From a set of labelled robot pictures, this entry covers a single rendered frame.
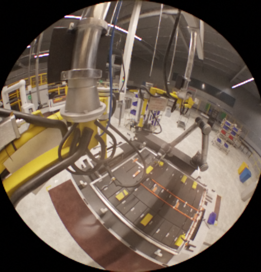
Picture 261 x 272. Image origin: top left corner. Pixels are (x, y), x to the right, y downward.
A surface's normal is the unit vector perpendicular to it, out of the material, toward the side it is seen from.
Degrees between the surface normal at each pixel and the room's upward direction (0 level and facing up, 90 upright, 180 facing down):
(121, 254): 0
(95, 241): 0
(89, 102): 76
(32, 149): 90
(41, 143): 90
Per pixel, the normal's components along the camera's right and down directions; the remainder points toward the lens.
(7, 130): 0.93, 0.31
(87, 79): 0.67, 0.50
